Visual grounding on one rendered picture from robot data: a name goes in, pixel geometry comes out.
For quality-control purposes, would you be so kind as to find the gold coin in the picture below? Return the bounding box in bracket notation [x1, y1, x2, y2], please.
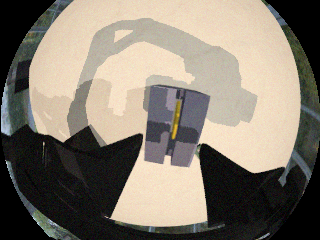
[171, 101, 180, 139]

